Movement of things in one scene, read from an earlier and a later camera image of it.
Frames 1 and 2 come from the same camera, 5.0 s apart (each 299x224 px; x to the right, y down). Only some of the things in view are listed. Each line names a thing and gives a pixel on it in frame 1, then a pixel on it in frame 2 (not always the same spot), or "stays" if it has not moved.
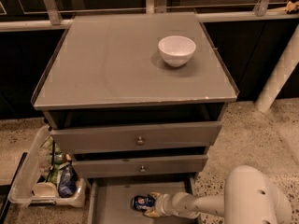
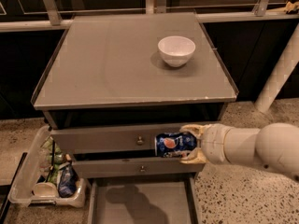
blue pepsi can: [141, 203] → [165, 144]
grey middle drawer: [189, 165] stays
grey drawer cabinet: [135, 101] stays
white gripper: [163, 204] → [213, 144]
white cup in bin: [45, 189] stays
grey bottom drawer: [109, 200] stays
